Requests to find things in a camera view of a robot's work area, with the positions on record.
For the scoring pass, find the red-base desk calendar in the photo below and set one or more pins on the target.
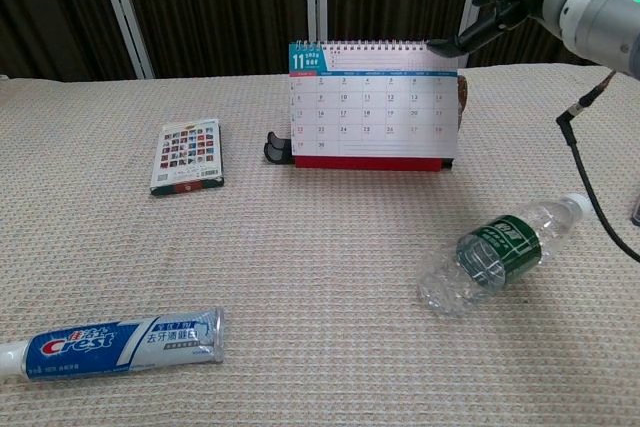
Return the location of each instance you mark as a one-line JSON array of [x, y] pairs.
[[375, 107]]

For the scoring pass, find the clear green-label water bottle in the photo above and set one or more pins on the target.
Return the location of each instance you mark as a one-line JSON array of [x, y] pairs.
[[495, 262]]

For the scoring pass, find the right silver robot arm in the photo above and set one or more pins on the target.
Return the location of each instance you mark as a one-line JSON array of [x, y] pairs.
[[605, 17]]

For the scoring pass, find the dark object at table edge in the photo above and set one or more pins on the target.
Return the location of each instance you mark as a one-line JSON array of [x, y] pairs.
[[635, 209]]

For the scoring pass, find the black binder clips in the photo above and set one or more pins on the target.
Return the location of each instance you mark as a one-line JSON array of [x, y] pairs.
[[276, 147]]

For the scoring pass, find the dark brown curtain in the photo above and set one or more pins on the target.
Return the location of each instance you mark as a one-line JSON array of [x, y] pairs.
[[220, 7]]

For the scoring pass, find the playing card box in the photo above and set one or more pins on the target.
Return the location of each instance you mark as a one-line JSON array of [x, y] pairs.
[[187, 154]]

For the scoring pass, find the beige woven tablecloth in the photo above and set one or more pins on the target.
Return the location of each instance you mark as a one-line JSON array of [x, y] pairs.
[[280, 272]]

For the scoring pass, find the blue Crest toothpaste tube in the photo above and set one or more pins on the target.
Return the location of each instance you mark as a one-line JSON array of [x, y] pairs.
[[115, 347]]

